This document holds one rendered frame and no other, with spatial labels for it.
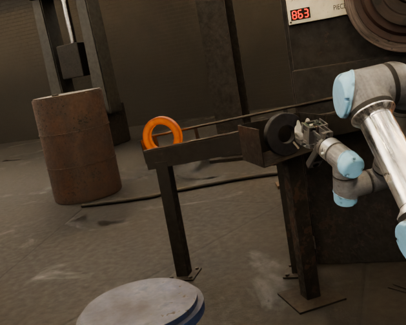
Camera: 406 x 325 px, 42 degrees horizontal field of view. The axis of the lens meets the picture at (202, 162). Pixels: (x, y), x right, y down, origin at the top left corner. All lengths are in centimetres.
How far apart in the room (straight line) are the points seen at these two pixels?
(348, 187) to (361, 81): 41
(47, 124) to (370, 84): 331
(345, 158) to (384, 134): 30
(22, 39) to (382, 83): 911
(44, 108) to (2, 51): 617
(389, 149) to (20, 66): 928
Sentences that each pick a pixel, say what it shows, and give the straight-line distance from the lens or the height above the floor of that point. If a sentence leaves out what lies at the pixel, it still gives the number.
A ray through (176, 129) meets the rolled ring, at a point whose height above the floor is 70.
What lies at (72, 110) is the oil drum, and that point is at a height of 75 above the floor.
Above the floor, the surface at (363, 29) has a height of 99.
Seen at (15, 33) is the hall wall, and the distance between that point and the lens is 1028.
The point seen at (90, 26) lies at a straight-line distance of 714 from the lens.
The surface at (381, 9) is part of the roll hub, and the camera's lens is 205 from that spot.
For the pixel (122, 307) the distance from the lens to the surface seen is 137.
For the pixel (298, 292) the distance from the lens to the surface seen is 223.
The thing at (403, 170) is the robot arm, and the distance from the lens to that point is 131.
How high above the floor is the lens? 100
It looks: 11 degrees down
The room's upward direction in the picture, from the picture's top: 10 degrees counter-clockwise
